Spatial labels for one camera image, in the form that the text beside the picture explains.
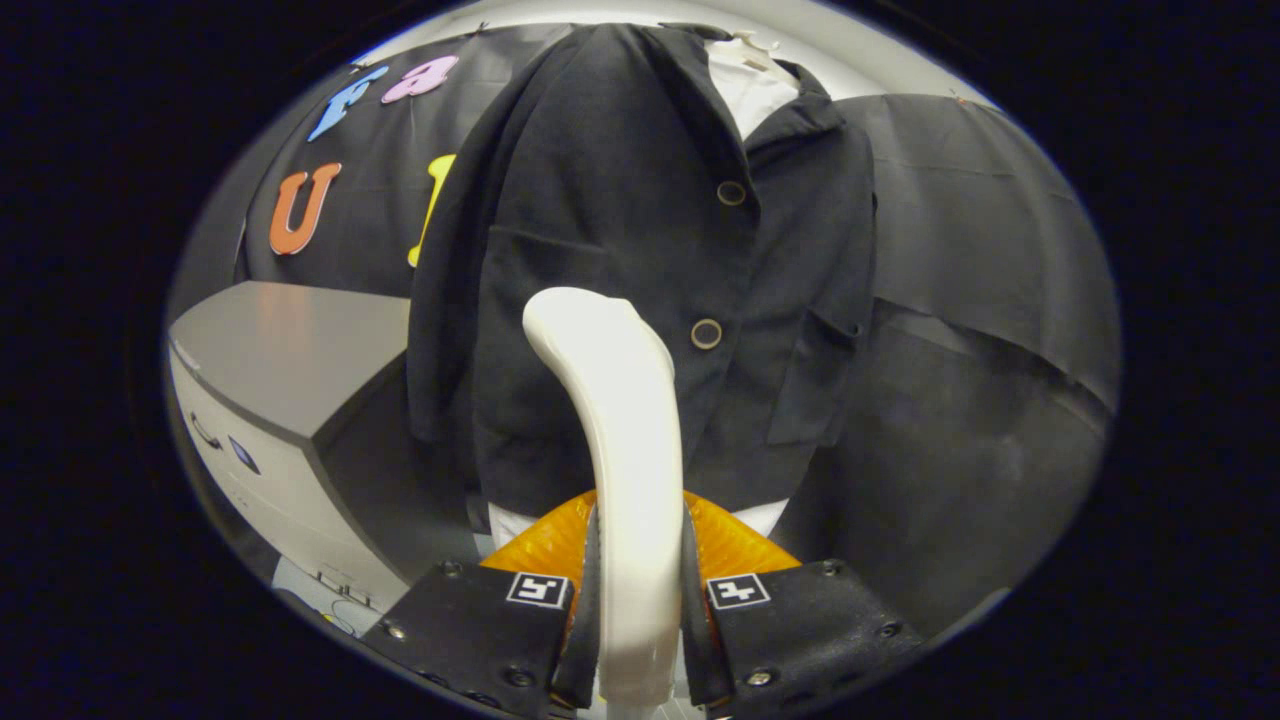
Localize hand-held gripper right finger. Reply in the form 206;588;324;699
683;490;927;718

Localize grey cabinet with dark top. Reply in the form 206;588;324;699
167;280;483;613

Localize white clothes hanger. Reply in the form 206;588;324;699
722;30;784;69

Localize black backdrop cloth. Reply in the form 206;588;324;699
235;22;1123;643

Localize black blazer jacket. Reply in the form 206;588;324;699
405;22;880;521

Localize white garment steamer with hose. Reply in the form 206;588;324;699
522;286;687;718

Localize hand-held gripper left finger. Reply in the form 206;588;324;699
360;490;604;720

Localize white mannequin torso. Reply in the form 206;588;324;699
487;38;803;552

